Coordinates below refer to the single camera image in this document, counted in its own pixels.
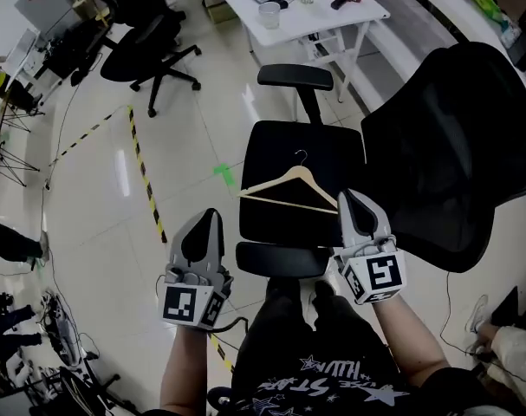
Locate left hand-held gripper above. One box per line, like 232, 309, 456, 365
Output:
160, 208, 235, 331

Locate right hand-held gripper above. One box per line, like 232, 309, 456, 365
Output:
333, 188, 408, 306

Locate wooden clothes hanger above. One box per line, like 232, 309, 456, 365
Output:
237, 149, 340, 216

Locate person's right forearm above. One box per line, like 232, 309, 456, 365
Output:
372, 293, 451, 390

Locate person's left forearm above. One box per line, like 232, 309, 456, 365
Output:
159, 322, 223, 416

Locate yellow-black floor tape line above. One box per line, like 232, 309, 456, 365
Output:
48, 103, 169, 245

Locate short yellow-black floor tape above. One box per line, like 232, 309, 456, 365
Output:
207, 333, 237, 373

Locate black mesh-back office chair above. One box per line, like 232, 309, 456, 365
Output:
235, 40, 526, 280

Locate person's black printed shirt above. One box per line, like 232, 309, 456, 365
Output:
207, 276, 500, 416

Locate black office chair star base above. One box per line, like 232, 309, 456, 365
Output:
99, 11, 203, 119

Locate white folding table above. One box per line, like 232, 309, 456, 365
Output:
206, 0, 392, 104

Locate cardboard box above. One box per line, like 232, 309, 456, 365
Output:
201, 0, 238, 25

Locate green plastic bag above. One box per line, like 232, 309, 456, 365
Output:
469, 0, 507, 22

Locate grey cabinet with red sticker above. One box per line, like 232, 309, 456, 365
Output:
13, 0, 85, 39

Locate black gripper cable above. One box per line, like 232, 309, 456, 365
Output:
209, 315, 250, 336

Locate thin black floor cable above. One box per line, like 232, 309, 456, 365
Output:
437, 270, 484, 355

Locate black wire stand legs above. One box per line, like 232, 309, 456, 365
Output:
0, 101, 46, 189

